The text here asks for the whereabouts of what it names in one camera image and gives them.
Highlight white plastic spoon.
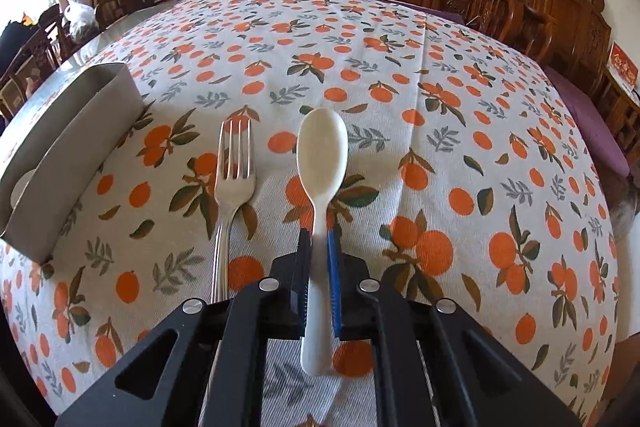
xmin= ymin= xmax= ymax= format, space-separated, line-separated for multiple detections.
xmin=297 ymin=108 xmax=348 ymax=376

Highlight orange print tablecloth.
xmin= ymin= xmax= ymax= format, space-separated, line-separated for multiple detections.
xmin=1 ymin=0 xmax=620 ymax=426

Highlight metal fork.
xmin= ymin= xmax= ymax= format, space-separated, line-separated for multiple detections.
xmin=210 ymin=118 xmax=256 ymax=303

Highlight white ceramic soup spoon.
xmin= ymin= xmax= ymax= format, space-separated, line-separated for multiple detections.
xmin=10 ymin=169 xmax=35 ymax=209

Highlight grey metal tray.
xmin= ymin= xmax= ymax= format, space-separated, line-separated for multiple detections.
xmin=1 ymin=63 xmax=143 ymax=263

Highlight purple armchair cushion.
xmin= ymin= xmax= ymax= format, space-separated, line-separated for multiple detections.
xmin=544 ymin=66 xmax=630 ymax=178

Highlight red box on cabinet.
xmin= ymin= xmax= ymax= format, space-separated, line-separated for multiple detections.
xmin=606 ymin=41 xmax=639 ymax=92

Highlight wooden dining chair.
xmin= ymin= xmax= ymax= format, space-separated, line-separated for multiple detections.
xmin=1 ymin=5 xmax=68 ymax=121

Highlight white plastic bag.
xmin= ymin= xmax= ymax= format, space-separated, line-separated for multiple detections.
xmin=63 ymin=0 xmax=99 ymax=44

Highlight carved wooden armchair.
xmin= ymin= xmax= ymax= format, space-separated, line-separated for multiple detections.
xmin=469 ymin=0 xmax=611 ymax=95

